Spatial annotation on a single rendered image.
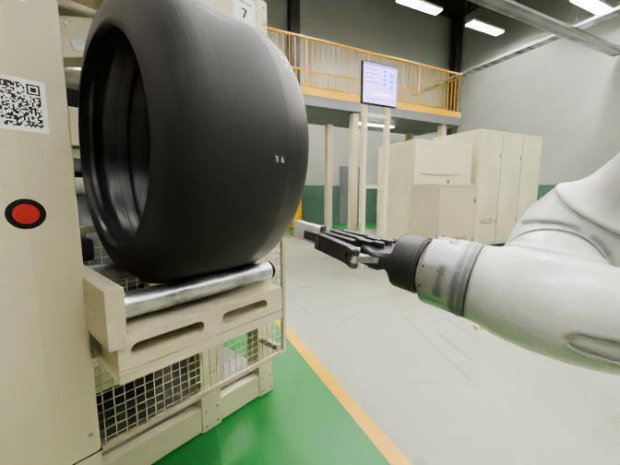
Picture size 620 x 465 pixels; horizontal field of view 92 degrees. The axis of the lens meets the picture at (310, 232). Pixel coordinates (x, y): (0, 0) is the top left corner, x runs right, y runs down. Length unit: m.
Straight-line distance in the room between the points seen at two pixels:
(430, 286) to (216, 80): 0.41
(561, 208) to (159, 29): 0.60
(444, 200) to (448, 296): 4.66
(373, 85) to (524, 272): 4.40
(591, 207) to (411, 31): 14.00
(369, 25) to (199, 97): 12.76
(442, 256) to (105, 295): 0.47
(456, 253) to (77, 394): 0.65
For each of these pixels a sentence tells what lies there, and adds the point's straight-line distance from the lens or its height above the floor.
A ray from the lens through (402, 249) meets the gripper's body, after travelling 0.39.
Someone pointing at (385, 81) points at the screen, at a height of 2.65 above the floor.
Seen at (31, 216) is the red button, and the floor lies 1.06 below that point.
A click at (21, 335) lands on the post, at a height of 0.87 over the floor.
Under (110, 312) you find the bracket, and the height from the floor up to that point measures 0.92.
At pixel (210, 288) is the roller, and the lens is 0.66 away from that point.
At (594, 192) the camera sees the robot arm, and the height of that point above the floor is 1.09.
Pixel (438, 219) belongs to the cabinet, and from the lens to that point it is 4.96.
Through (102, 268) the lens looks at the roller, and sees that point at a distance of 0.87.
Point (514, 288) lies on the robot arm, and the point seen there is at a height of 1.00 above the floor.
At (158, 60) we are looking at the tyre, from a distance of 0.55.
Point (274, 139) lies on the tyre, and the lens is 0.56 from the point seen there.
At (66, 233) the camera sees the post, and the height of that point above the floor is 1.03.
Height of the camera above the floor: 1.09
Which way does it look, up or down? 7 degrees down
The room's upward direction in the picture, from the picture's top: straight up
